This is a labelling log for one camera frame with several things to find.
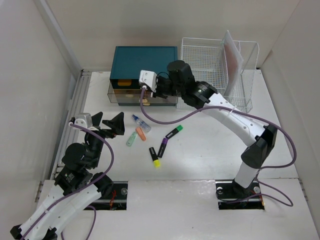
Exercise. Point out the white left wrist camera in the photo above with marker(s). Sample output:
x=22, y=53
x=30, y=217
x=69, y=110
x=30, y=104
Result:
x=82, y=119

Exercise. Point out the green cap black highlighter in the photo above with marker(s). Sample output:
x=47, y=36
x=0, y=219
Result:
x=174, y=132

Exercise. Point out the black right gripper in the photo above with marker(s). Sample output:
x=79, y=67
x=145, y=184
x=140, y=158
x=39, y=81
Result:
x=159, y=79

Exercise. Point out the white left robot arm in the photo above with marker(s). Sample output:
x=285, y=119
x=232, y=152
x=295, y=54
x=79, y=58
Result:
x=74, y=188

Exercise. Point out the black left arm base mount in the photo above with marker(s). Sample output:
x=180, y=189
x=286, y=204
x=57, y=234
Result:
x=115, y=201

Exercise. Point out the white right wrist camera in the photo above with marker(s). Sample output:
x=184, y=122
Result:
x=148, y=79

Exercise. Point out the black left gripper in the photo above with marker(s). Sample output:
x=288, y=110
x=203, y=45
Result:
x=116, y=123

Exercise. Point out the white wire file rack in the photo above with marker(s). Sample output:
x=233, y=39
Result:
x=208, y=63

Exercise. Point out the green translucent plastic case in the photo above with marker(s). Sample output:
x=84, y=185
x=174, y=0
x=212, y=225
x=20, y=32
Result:
x=131, y=139

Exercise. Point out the purple cap black highlighter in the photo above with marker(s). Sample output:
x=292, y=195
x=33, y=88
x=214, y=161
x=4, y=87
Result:
x=162, y=147

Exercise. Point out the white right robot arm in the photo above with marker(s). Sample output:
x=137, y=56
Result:
x=259, y=139

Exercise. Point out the teal drawer organizer box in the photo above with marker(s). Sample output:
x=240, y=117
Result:
x=128, y=61

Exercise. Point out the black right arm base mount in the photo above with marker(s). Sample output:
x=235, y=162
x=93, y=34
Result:
x=231, y=196

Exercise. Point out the yellow cap black highlighter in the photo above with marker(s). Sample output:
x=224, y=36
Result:
x=154, y=157

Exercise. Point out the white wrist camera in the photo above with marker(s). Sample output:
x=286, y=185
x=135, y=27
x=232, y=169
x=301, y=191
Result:
x=82, y=119
x=148, y=79

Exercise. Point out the orange plastic case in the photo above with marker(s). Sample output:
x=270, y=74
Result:
x=140, y=133

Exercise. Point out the clear blue cap bottle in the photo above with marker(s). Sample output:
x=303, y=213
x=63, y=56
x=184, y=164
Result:
x=141, y=123

